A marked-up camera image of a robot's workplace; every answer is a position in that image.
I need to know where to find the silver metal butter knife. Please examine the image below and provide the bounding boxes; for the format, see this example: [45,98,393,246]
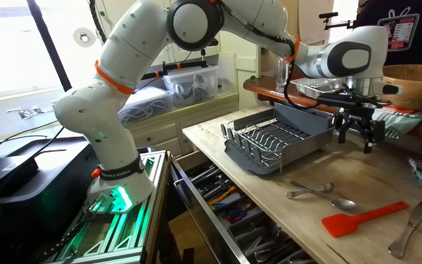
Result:
[386,198,422,261]

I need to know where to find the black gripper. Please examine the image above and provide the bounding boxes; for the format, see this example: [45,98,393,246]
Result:
[330,104,388,155]

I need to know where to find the green striped dish towel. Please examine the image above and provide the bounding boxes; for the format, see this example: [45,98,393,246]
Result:
[370,104,422,142]

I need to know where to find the dark brown wooden counter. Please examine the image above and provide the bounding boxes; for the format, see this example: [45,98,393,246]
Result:
[241,72,422,148]

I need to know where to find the large wooden bowl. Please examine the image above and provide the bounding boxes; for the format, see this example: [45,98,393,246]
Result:
[379,63,422,113]

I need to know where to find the cream drawer cabinet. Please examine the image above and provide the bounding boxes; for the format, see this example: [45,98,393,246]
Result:
[121,91,241,158]

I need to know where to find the black flat box device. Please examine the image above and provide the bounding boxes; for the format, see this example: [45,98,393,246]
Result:
[0,152,40,199]

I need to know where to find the red silicone spatula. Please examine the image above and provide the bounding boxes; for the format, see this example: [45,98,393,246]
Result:
[319,199,411,240]

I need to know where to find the black equipment cabinet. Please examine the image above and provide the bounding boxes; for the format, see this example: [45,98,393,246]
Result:
[0,135,100,264]

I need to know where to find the clear hand sanitizer bottle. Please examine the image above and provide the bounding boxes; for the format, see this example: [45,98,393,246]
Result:
[273,57,291,95]

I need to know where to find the silver metal spoon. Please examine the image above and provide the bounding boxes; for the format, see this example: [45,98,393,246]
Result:
[284,180,336,201]
[289,179,358,212]

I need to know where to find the clear plastic storage bin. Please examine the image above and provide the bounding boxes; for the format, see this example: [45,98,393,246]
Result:
[161,64,222,107]
[115,83,177,126]

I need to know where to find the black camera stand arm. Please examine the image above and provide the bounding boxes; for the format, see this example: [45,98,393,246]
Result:
[136,57,210,82]

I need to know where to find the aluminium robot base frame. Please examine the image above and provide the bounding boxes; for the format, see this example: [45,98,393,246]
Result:
[37,148,174,264]

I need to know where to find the grey dish drying rack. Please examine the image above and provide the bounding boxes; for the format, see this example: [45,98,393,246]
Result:
[219,100,339,177]

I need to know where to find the aluminium foil tray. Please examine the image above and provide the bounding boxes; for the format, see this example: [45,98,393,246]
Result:
[289,75,354,101]

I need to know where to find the black camera tripod rig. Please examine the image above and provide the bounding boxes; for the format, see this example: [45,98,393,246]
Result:
[316,10,357,32]

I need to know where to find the black slanted pole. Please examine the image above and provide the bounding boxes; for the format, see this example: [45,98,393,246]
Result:
[24,0,73,92]

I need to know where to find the open cutlery drawer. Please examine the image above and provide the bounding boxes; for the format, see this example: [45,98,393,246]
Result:
[168,149,320,264]

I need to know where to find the orange handled tool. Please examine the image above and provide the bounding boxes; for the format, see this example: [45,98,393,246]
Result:
[207,185,237,207]

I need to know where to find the person in dark shirt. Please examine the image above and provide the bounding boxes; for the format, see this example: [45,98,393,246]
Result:
[355,0,422,67]

